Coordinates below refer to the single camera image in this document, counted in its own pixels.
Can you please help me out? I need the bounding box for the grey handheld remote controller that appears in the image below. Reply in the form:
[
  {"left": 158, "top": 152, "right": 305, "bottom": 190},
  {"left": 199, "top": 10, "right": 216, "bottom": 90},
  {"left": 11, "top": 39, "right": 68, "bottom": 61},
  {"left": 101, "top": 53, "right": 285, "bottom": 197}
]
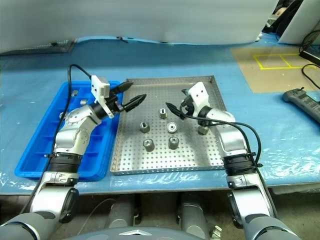
[{"left": 282, "top": 87, "right": 320, "bottom": 118}]

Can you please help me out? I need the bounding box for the black curved cable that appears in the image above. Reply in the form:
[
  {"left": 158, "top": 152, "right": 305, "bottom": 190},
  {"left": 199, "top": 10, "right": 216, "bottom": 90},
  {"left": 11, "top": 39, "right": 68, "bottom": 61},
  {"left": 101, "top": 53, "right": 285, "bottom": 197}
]
[{"left": 301, "top": 63, "right": 320, "bottom": 88}]

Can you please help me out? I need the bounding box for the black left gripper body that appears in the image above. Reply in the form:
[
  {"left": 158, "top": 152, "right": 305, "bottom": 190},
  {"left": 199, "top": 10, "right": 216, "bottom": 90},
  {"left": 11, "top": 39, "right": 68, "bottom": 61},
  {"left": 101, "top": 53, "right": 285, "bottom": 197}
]
[{"left": 106, "top": 86, "right": 126, "bottom": 114}]

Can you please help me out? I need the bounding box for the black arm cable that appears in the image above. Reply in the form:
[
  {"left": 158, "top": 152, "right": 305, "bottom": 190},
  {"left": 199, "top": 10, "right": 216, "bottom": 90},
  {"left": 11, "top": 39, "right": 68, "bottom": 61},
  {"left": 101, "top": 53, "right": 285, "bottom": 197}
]
[
  {"left": 197, "top": 117, "right": 280, "bottom": 218},
  {"left": 21, "top": 64, "right": 93, "bottom": 213}
]

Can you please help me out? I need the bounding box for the dark grey rounded cylinder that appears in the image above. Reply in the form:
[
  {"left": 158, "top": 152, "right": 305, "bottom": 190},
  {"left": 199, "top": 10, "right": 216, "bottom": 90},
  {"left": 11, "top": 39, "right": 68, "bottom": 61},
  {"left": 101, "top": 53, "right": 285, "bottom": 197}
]
[
  {"left": 179, "top": 193, "right": 210, "bottom": 237},
  {"left": 107, "top": 198, "right": 138, "bottom": 230}
]

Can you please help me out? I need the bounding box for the blue compartment tray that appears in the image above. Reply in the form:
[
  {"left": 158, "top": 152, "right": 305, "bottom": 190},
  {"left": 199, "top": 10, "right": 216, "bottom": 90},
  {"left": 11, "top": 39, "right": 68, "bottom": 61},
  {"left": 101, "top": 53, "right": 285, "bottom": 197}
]
[{"left": 14, "top": 80, "right": 123, "bottom": 181}]

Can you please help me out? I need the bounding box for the blue table cover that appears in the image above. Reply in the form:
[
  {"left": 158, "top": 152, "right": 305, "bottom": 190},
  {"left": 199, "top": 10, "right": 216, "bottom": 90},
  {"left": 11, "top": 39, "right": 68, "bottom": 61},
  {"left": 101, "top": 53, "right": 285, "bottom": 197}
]
[{"left": 0, "top": 32, "right": 320, "bottom": 196}]

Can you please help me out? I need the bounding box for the black flat device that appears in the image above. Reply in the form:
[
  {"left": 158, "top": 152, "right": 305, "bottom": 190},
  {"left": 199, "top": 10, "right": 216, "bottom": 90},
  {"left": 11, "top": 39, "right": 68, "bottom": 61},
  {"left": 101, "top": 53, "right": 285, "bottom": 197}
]
[{"left": 299, "top": 46, "right": 320, "bottom": 66}]

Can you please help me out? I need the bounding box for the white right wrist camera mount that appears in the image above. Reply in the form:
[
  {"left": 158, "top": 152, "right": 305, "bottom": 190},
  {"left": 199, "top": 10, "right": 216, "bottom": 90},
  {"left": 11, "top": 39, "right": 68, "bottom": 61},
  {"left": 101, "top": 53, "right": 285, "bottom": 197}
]
[{"left": 187, "top": 81, "right": 210, "bottom": 114}]

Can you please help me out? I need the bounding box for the grey robot torso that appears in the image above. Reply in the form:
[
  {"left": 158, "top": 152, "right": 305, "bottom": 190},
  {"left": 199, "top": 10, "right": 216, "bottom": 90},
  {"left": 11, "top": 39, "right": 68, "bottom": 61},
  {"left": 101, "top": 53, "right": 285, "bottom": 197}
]
[{"left": 74, "top": 226, "right": 218, "bottom": 240}]

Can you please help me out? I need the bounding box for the thin grey wire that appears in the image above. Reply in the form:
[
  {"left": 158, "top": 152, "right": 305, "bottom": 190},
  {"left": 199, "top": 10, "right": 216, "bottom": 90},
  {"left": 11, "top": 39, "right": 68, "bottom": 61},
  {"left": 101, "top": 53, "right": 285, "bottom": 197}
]
[{"left": 74, "top": 198, "right": 117, "bottom": 236}]

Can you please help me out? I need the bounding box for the perforated metal tray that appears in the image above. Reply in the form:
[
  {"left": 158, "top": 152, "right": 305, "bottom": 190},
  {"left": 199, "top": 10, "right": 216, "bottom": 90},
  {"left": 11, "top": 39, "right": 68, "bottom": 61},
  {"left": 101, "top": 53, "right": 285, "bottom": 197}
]
[{"left": 109, "top": 75, "right": 230, "bottom": 176}]

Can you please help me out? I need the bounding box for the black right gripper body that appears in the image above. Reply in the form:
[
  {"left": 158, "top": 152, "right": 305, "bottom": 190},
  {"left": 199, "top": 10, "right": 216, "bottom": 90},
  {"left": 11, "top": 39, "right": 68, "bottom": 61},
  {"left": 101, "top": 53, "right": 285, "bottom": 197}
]
[{"left": 180, "top": 94, "right": 197, "bottom": 120}]

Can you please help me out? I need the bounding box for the white backdrop sheet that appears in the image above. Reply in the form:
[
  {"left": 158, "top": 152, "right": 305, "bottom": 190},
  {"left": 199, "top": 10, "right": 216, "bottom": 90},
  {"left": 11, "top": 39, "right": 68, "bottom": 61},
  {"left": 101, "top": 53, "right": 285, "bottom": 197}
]
[{"left": 0, "top": 0, "right": 267, "bottom": 55}]

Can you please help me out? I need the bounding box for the white upright panel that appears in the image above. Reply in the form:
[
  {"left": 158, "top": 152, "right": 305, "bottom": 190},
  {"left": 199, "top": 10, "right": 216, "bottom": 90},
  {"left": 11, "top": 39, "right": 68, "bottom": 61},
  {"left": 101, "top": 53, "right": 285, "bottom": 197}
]
[{"left": 277, "top": 0, "right": 320, "bottom": 46}]

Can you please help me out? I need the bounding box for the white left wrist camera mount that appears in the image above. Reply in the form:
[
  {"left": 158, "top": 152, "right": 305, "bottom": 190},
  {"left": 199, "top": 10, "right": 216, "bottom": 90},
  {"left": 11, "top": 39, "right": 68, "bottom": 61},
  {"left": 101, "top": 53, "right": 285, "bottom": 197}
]
[{"left": 90, "top": 74, "right": 115, "bottom": 119}]

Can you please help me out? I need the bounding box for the black equipment pile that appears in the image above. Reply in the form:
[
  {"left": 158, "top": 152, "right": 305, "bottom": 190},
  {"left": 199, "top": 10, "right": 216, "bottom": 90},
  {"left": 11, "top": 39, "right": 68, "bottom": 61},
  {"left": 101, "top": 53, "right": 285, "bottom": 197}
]
[{"left": 262, "top": 0, "right": 303, "bottom": 35}]

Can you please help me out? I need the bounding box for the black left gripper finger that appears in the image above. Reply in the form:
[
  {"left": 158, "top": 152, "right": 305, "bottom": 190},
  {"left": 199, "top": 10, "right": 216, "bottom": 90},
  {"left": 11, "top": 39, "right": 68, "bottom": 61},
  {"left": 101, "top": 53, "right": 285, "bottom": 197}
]
[
  {"left": 115, "top": 81, "right": 133, "bottom": 95},
  {"left": 122, "top": 94, "right": 147, "bottom": 113}
]

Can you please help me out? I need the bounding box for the brown cardboard mat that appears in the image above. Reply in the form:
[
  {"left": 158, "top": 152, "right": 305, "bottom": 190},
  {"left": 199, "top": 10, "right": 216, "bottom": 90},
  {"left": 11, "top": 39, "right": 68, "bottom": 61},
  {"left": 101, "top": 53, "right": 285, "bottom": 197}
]
[{"left": 229, "top": 46, "right": 320, "bottom": 94}]

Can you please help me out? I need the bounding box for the black looped cable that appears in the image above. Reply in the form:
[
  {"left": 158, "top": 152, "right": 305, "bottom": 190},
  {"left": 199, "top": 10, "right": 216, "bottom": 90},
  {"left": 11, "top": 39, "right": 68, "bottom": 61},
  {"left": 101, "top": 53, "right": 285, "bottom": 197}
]
[{"left": 299, "top": 29, "right": 320, "bottom": 55}]

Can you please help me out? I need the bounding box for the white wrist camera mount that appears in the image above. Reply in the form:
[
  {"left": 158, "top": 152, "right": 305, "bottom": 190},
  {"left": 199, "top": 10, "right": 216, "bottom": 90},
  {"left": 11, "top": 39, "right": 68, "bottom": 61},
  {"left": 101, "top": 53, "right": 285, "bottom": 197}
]
[
  {"left": 187, "top": 81, "right": 210, "bottom": 114},
  {"left": 90, "top": 74, "right": 115, "bottom": 119}
]

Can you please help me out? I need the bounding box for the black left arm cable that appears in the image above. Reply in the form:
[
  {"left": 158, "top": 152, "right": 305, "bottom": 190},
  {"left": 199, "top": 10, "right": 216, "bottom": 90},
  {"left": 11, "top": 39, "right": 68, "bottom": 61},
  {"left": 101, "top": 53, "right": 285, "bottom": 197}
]
[{"left": 21, "top": 64, "right": 93, "bottom": 213}]

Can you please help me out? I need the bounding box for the small metal bracket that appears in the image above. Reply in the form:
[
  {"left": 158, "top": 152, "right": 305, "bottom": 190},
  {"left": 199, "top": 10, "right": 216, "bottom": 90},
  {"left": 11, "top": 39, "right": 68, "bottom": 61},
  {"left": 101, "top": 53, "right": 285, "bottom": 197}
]
[{"left": 211, "top": 224, "right": 223, "bottom": 238}]

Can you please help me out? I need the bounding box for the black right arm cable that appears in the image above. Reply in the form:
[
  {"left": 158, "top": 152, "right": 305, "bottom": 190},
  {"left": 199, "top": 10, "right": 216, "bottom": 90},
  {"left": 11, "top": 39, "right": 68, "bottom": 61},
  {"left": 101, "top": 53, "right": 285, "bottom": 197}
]
[{"left": 197, "top": 117, "right": 280, "bottom": 218}]

